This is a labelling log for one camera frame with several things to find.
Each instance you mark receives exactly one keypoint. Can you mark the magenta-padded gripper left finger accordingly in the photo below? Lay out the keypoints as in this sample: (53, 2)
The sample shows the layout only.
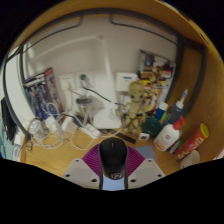
(78, 171)

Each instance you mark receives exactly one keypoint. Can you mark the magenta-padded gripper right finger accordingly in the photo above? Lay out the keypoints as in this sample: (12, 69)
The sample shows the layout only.
(148, 171)

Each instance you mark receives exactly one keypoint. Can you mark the black computer mouse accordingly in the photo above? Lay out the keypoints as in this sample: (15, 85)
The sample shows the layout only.
(113, 155)

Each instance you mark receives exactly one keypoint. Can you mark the small white cube clock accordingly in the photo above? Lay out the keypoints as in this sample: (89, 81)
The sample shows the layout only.
(144, 136)

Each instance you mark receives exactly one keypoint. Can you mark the flat black bar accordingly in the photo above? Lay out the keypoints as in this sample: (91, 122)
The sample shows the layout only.
(126, 137)

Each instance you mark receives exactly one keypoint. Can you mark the white red-pump lotion bottle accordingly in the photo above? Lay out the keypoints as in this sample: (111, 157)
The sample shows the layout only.
(166, 135)

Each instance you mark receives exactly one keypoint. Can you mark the white power strip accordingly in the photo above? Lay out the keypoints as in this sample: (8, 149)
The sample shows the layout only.
(89, 131)

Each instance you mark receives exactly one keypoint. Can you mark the dark green round dish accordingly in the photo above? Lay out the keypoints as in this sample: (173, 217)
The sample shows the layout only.
(151, 128)

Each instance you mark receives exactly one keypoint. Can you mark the orange chip can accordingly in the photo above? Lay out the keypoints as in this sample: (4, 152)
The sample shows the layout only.
(191, 141)

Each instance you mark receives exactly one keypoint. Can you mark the clear lidded plastic container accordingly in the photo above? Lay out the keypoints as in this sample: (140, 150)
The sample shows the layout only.
(35, 128)

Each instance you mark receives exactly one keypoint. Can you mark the dark white-nozzle bottle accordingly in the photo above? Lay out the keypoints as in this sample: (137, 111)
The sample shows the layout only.
(176, 113)

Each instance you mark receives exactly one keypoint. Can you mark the teal cloth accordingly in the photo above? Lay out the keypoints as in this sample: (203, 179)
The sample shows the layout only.
(4, 146)

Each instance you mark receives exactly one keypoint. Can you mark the black bag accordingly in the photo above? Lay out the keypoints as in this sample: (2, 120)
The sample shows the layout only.
(7, 116)

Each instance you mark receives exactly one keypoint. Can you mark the robot model kit box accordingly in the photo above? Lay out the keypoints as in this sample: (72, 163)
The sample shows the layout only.
(38, 90)

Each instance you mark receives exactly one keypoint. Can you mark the colourful printed picture box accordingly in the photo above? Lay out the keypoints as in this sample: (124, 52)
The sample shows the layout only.
(158, 70)

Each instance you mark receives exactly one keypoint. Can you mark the white wall socket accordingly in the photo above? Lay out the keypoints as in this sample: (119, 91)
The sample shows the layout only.
(66, 81)
(89, 78)

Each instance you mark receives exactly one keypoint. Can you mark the white wall box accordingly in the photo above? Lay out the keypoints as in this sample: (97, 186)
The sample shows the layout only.
(126, 81)

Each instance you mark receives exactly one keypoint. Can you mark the dark grey metal desk frame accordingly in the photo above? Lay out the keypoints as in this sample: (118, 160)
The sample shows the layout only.
(180, 60)

